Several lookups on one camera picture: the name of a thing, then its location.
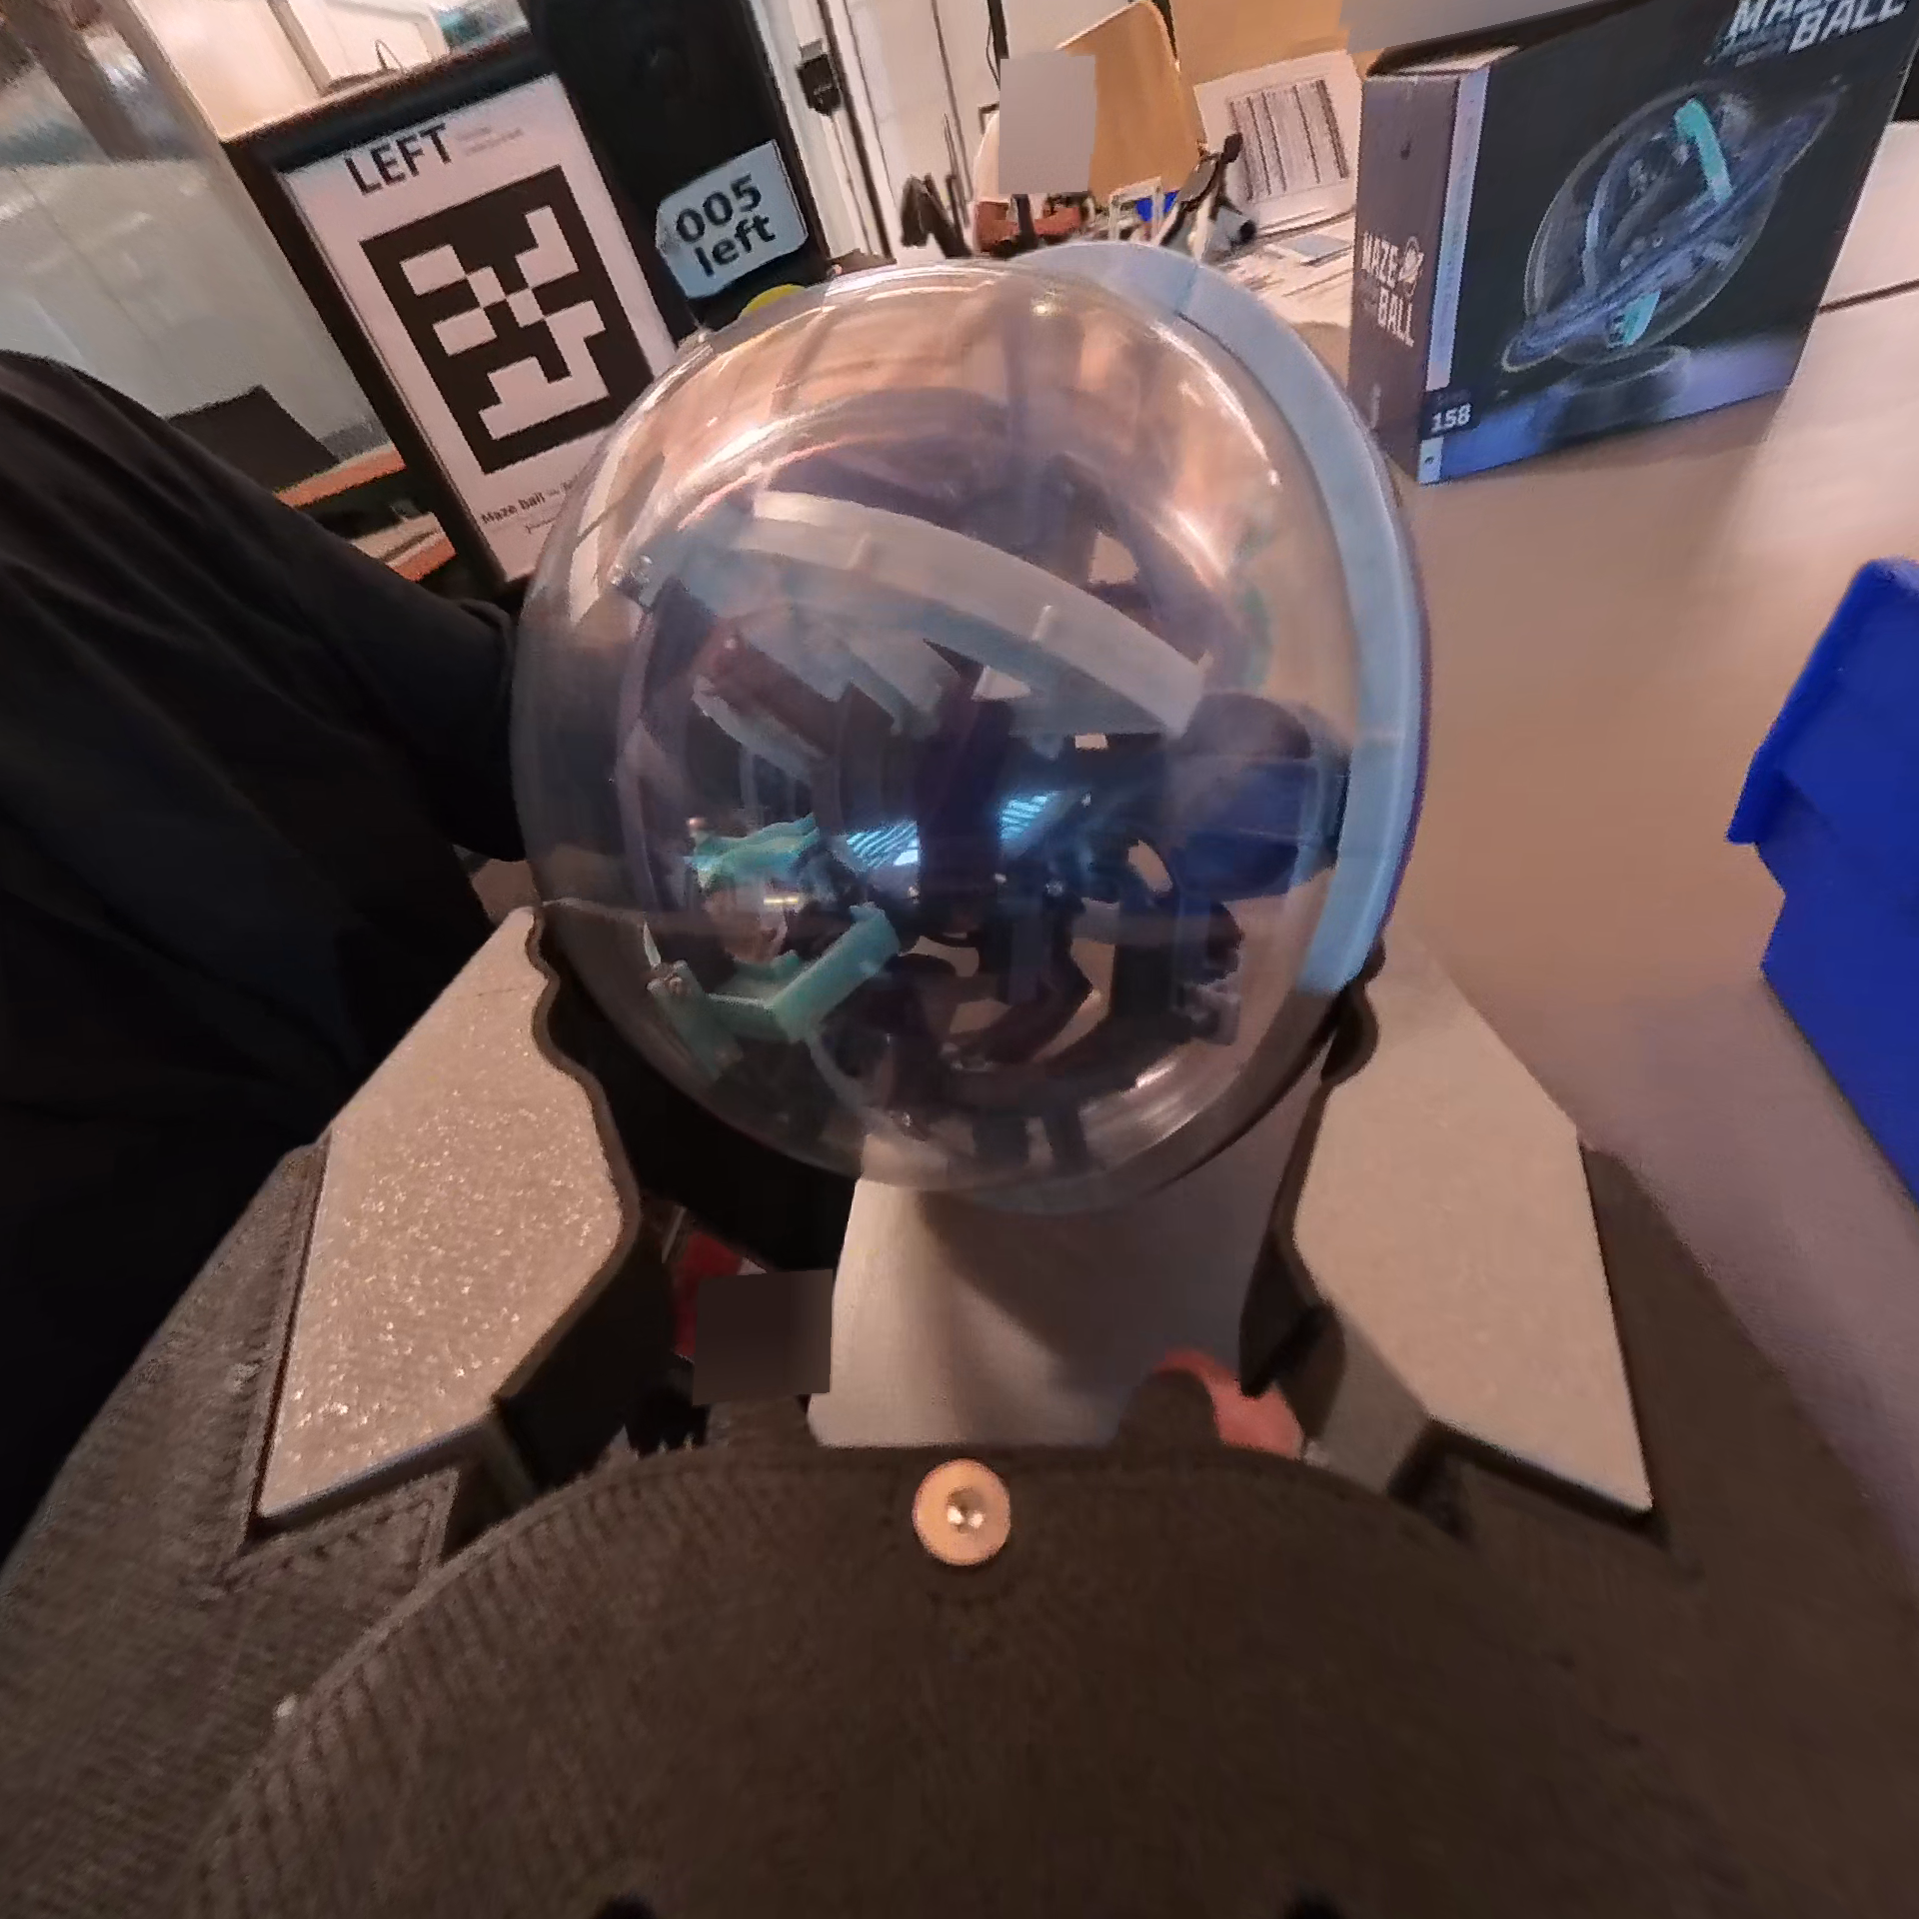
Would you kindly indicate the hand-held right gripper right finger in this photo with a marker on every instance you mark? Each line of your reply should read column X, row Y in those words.
column 1469, row 1275

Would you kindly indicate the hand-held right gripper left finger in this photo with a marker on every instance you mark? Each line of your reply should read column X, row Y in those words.
column 448, row 1275

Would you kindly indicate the clear plastic maze ball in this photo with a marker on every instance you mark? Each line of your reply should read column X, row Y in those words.
column 959, row 721

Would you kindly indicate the person's left forearm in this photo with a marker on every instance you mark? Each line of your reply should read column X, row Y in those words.
column 226, row 721

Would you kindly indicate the person's right hand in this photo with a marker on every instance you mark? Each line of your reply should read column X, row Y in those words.
column 1251, row 1417

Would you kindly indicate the framed marker sign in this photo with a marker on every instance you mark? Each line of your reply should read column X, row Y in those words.
column 511, row 329

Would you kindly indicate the blue plastic bin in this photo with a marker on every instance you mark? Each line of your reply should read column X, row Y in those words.
column 1846, row 869

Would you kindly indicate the dark cardboard toy box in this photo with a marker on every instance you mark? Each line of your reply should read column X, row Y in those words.
column 1618, row 224

